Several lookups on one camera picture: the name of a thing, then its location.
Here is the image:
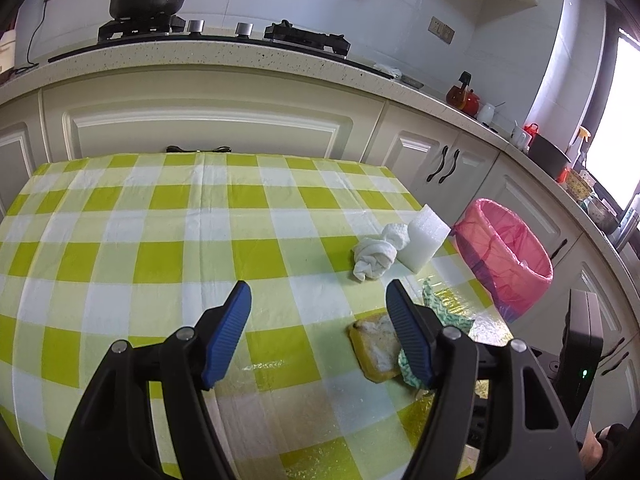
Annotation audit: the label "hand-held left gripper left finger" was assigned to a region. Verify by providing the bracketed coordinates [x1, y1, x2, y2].
[54, 280, 252, 480]

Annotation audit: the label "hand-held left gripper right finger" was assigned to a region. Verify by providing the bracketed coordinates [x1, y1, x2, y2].
[386, 279, 586, 480]

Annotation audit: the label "yellow sponge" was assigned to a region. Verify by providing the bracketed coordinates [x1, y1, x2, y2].
[348, 311, 403, 383]

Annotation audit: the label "green wavy striped cloth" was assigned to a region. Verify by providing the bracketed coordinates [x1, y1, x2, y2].
[397, 280, 476, 391]

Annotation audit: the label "pink lined trash bin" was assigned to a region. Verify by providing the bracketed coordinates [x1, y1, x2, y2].
[452, 198, 554, 323]

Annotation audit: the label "crumpled white paper towel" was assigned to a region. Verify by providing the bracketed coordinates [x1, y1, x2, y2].
[352, 222, 412, 282]

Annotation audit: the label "white foam block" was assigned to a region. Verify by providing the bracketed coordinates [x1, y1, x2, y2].
[397, 205, 451, 273]

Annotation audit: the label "steel bottle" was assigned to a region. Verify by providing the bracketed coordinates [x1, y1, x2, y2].
[617, 208, 640, 248]

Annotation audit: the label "green white checked tablecloth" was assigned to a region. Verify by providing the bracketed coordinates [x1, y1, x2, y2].
[0, 152, 511, 480]

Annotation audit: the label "metal bowl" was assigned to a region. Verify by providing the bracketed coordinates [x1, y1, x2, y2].
[582, 195, 618, 231]

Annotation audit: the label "patterned bowl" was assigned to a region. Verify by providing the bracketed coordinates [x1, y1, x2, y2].
[565, 169, 596, 201]

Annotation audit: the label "dark grey pot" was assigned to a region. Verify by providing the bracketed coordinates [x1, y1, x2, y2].
[528, 134, 572, 178]

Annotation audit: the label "spray bottle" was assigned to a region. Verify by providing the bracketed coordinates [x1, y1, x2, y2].
[570, 126, 591, 161]

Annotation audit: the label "white kitchen cabinets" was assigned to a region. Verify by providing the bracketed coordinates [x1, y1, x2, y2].
[0, 35, 640, 411]

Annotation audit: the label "window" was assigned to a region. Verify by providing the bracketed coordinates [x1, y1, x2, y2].
[585, 25, 640, 211]

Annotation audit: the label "black glass gas hob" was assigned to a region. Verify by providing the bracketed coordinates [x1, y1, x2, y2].
[47, 32, 396, 80]

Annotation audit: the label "black burner grate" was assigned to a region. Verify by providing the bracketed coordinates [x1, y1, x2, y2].
[97, 14, 186, 43]
[263, 20, 351, 57]

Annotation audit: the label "white appliance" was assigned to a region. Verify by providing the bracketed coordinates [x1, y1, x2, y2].
[0, 27, 18, 73]

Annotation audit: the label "gold wall outlet pair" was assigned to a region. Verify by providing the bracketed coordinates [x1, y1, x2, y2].
[429, 16, 456, 42]

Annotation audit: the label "black power cable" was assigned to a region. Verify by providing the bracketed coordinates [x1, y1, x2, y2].
[15, 0, 51, 73]

